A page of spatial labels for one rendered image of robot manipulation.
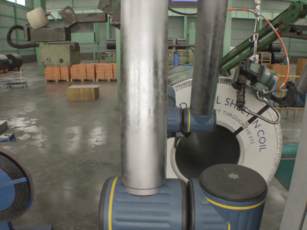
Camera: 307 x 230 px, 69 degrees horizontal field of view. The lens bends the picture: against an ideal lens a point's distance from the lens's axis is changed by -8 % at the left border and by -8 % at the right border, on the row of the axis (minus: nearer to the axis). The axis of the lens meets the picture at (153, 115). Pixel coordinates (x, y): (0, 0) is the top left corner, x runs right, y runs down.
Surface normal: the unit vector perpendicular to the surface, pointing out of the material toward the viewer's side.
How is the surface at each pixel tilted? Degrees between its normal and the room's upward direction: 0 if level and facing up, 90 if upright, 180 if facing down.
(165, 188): 13
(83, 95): 90
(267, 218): 0
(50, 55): 89
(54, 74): 90
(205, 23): 108
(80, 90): 90
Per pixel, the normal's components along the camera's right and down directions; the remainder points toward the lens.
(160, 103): 0.72, 0.07
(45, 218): 0.00, -0.96
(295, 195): -1.00, 0.01
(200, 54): -0.70, 0.44
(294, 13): -0.93, 0.10
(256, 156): -0.01, 0.26
